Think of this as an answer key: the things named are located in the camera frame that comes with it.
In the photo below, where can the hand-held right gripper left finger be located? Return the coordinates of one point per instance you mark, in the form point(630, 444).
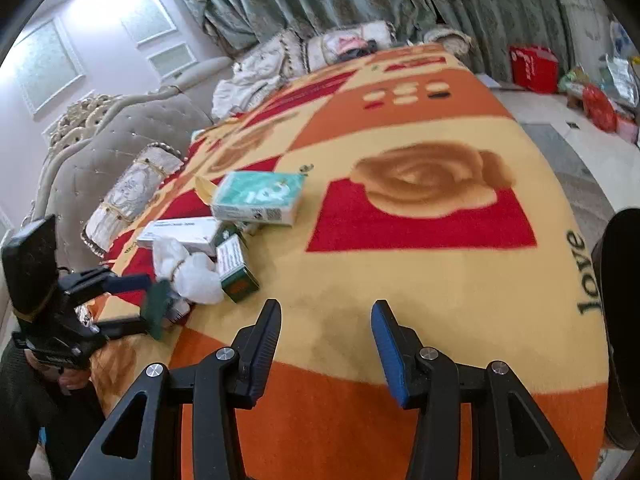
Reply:
point(262, 350)

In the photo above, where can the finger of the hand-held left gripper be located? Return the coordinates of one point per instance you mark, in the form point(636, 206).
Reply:
point(127, 282)
point(125, 327)

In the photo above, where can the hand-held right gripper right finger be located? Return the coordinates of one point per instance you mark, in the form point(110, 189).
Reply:
point(390, 355)

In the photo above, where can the dark green packet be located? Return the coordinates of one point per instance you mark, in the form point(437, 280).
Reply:
point(160, 305)

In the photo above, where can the white blue-printed carton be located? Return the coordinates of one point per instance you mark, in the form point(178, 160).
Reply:
point(185, 232)

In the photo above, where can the small green orange box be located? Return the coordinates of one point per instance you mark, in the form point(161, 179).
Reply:
point(237, 270)

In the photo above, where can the teal tissue pack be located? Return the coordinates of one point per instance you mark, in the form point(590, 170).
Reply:
point(255, 197)

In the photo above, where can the black trash bin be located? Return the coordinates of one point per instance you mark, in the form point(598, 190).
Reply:
point(622, 335)

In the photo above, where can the person's left forearm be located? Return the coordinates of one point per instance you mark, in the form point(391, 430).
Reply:
point(30, 420)

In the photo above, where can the person's left hand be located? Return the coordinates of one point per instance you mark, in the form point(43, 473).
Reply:
point(70, 382)

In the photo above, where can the orange red printed blanket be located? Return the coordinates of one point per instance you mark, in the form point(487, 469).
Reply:
point(425, 280)

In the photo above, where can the striped floral bolster pillow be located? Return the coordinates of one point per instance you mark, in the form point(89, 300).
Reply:
point(130, 190)

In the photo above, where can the beige tufted headboard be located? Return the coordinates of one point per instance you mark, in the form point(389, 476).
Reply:
point(95, 160)

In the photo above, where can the white crumpled duvet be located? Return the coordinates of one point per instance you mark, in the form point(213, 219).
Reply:
point(240, 85)

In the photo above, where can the square tasselled floral pillow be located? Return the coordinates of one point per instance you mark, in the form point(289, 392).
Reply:
point(280, 55)

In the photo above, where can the dark cloth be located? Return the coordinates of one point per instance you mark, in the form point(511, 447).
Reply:
point(359, 53)

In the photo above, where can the long floral pillow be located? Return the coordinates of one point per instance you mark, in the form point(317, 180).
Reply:
point(325, 45)

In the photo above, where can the pink cloth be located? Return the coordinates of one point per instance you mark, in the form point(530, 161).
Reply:
point(350, 42)

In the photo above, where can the red paper shopping bag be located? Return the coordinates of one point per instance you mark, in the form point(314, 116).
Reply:
point(532, 67)

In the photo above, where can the red plastic bag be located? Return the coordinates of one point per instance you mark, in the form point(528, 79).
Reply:
point(600, 110)

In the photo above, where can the beige lace-trimmed cushion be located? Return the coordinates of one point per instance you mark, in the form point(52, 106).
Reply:
point(450, 37)

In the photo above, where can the green snack bag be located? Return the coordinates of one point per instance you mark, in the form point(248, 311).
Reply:
point(572, 80)

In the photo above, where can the silver foil bag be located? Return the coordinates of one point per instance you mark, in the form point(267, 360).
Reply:
point(620, 77)

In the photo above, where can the lace-covered standing air conditioner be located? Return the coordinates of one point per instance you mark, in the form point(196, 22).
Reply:
point(585, 20)

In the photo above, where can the white blue plastic bag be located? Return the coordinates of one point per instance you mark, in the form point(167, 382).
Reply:
point(620, 37)

